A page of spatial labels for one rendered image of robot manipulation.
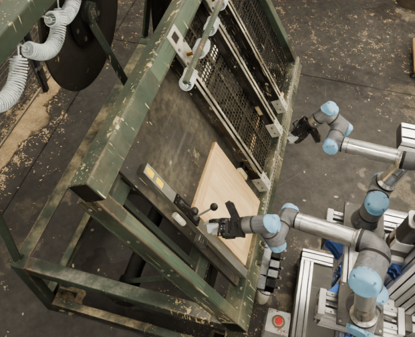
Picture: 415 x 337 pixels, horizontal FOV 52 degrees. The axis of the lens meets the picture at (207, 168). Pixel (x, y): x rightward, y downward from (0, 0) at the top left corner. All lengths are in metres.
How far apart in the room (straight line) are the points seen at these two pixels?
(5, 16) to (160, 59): 0.61
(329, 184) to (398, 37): 2.44
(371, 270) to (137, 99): 1.09
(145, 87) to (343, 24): 4.23
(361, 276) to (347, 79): 3.49
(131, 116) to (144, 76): 0.20
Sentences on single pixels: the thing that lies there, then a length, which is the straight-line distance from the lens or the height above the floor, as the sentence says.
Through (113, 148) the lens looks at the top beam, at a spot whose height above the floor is 1.92.
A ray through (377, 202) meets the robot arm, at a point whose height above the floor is 1.26.
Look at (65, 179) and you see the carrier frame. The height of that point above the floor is 0.78.
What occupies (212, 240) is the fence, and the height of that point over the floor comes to 1.22.
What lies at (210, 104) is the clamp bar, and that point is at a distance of 2.20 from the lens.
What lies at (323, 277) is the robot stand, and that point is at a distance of 3.26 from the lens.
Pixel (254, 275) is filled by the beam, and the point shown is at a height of 0.85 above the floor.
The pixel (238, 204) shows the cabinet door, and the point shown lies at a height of 1.06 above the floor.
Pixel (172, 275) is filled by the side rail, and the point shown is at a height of 1.31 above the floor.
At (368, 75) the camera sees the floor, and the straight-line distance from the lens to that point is 5.09.
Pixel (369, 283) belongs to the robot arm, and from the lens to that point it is 1.69.
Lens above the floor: 3.12
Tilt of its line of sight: 54 degrees down
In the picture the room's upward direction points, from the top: 3 degrees clockwise
